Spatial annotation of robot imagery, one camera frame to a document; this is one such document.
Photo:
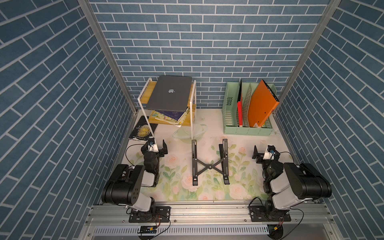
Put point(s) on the white frame wooden shelf rack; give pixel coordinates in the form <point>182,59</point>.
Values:
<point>148,89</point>

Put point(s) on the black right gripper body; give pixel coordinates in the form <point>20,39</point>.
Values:
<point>260,159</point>

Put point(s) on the worn magazine stack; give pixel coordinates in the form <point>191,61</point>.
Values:
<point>158,118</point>

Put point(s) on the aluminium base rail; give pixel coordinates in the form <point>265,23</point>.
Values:
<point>208,217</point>

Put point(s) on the green plastic file organizer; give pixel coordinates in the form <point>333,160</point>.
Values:
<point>230,113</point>

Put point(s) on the grey laptop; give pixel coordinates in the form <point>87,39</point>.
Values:
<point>171,93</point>

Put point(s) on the small black circuit board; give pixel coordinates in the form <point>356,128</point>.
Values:
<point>147,230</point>

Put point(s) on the orange file folder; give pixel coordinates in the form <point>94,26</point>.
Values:
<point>263,103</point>

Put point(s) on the red file folder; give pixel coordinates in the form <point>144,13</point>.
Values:
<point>239,105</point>

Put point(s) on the patterned paper folder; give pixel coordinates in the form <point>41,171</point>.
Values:
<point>246,97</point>

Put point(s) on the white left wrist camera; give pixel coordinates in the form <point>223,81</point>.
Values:
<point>152,145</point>

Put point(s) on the left aluminium corner post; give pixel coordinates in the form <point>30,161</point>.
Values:
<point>95,26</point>

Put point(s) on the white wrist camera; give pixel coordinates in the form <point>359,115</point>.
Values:
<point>152,145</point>
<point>270,153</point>

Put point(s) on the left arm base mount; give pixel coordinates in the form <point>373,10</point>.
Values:
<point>158,215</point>

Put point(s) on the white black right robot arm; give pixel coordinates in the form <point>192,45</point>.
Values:
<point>287,185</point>

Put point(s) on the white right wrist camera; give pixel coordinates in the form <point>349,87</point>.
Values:
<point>270,153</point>

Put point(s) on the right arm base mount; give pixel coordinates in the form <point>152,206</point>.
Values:
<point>266,212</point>

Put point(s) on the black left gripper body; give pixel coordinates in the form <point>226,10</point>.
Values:
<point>160,153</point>

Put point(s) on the dark blue book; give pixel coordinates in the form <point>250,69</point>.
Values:
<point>173,115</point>

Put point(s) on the aluminium corner post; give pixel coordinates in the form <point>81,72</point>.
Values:
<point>319,29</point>
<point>95,26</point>

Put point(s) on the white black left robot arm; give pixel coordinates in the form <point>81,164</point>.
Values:
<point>123,188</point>

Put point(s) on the right aluminium corner post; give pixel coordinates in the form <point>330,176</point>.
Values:
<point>319,29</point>

